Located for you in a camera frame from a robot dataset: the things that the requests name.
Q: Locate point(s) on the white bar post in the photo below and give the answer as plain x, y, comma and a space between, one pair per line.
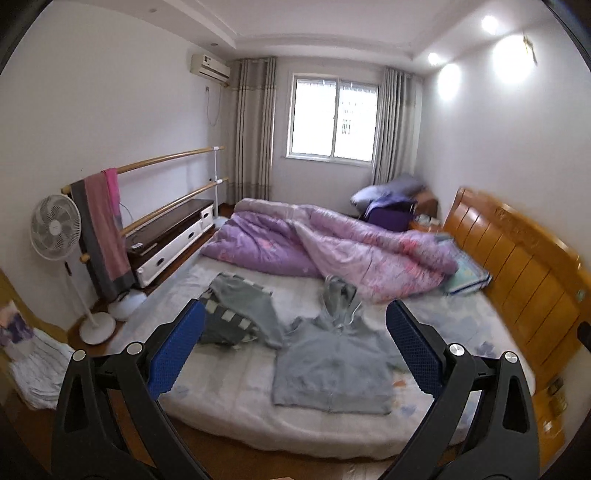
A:
218, 219

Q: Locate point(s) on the lower wooden ballet bar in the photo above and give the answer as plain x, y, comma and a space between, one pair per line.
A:
167, 207

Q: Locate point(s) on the window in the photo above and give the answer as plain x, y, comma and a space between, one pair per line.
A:
332, 120

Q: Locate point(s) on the pink grey towel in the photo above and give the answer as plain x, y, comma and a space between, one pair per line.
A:
97, 198

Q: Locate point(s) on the white folded cloth stack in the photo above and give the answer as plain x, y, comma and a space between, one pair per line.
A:
39, 374

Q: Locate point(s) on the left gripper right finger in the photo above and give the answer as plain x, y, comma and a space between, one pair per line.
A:
502, 441

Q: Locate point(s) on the right grey curtain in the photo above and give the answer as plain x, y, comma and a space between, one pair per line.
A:
398, 125

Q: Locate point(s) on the purple blanket on chair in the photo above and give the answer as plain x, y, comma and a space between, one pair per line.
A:
391, 212

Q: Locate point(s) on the grey white checkered cardigan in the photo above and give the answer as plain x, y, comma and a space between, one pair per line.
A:
223, 326

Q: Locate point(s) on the purple floral quilt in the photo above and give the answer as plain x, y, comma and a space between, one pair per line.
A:
313, 242

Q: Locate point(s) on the dark white tv cabinet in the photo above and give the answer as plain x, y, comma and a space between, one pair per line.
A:
154, 246

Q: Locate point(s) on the wooden nightstand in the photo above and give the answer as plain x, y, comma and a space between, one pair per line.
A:
426, 213

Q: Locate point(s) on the grey curtain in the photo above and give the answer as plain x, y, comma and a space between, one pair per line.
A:
251, 129
398, 125

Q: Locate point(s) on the left grey curtain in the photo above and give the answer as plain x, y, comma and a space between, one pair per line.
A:
251, 129

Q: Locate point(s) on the grey hoodie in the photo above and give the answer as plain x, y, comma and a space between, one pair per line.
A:
333, 362

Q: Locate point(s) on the white air conditioner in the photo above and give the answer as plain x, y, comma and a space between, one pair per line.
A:
209, 67

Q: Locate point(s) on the grey blue pillow pile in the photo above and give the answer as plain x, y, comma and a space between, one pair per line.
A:
405, 185

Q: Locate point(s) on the white standing fan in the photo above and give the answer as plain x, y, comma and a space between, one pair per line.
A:
55, 230

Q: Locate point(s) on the wooden headboard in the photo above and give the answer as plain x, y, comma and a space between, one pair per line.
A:
539, 288

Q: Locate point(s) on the blue striped pillow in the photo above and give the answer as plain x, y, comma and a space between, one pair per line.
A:
470, 276

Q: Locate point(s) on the wooden ballet bar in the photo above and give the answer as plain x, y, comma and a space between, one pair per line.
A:
167, 207
166, 158

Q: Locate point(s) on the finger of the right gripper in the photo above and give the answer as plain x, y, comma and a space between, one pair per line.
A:
584, 334

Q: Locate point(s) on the white floral bed mattress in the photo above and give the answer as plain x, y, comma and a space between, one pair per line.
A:
226, 391

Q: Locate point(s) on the upper wooden ballet bar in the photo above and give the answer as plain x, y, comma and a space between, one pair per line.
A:
166, 158

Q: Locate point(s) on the white round bar base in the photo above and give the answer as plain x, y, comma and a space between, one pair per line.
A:
125, 305

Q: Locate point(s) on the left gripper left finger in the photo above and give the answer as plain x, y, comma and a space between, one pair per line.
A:
87, 442

